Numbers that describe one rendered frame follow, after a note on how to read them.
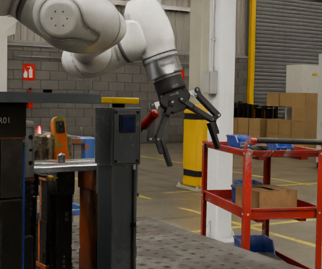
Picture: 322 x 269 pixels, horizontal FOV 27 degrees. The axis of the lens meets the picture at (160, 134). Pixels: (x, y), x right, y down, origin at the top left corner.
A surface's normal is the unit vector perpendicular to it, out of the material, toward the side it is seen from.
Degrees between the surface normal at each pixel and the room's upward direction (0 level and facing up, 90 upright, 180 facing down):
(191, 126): 90
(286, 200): 90
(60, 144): 78
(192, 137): 90
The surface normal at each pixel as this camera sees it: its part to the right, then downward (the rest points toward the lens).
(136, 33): -0.31, 0.11
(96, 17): 0.90, 0.06
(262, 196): 0.40, 0.06
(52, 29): -0.06, 0.15
